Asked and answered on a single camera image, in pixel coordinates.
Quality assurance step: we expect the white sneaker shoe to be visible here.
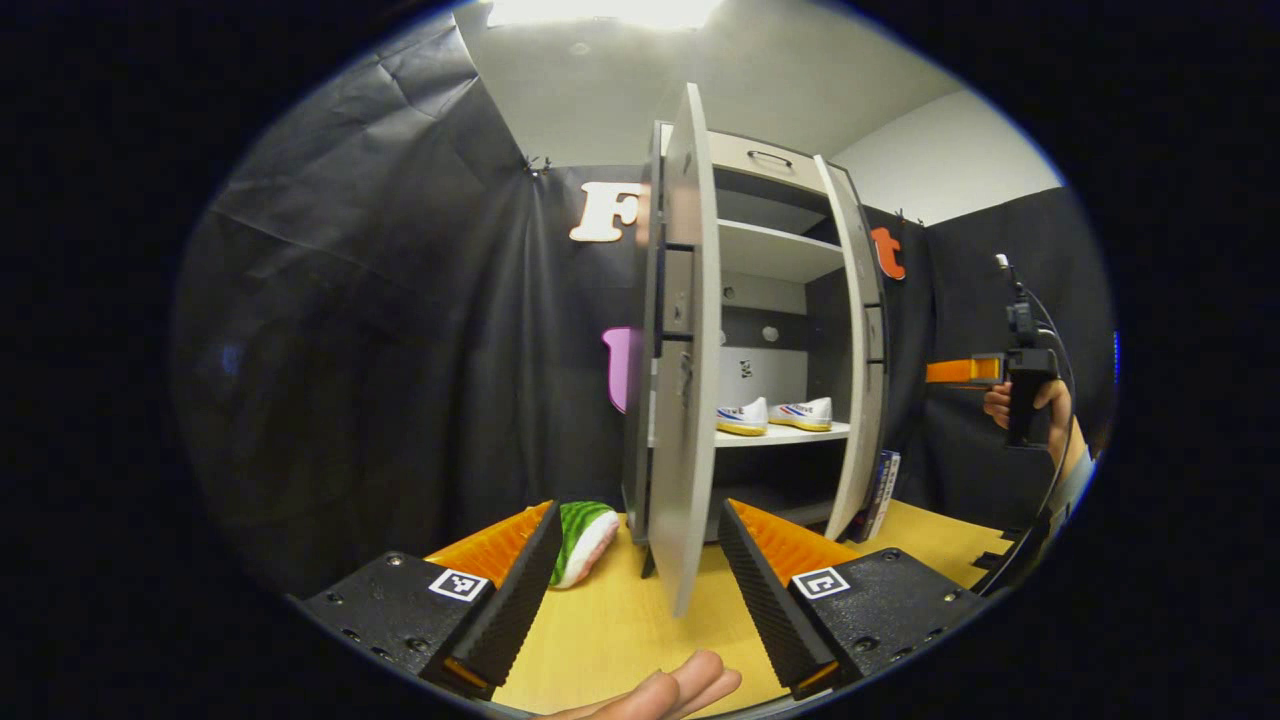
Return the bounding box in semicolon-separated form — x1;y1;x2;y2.
768;397;834;433
716;397;770;437

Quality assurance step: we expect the green striped plush toy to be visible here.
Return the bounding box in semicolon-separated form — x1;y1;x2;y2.
548;500;622;591

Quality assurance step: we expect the white shoe cabinet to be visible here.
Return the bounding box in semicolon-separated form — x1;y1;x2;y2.
625;120;891;546

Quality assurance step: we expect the black cable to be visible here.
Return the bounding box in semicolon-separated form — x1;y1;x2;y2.
1020;285;1080;591

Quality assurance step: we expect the white cabinet door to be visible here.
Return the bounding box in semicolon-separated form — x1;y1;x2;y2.
648;83;723;618
812;155;891;543

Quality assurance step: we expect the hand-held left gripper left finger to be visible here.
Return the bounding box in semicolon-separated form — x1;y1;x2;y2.
295;500;564;701

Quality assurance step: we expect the white cabinet drawer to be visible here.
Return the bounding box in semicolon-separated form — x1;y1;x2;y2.
710;132;833;196

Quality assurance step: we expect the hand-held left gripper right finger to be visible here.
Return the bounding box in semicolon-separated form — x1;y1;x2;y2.
717;498;989;701

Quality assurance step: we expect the dark blue book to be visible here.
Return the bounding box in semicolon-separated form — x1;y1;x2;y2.
850;450;903;544

